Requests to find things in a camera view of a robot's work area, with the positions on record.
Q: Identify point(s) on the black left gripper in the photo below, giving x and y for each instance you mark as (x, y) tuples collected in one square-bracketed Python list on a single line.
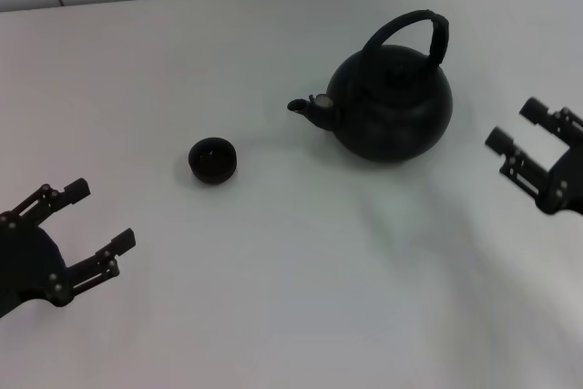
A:
[(32, 266)]

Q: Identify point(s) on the dark brown teacup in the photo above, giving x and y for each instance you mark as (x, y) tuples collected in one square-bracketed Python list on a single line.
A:
[(213, 161)]

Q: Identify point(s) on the black iron teapot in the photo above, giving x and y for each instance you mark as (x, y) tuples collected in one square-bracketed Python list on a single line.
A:
[(391, 120)]

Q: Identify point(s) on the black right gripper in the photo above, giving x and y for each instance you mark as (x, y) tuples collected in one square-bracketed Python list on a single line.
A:
[(569, 179)]

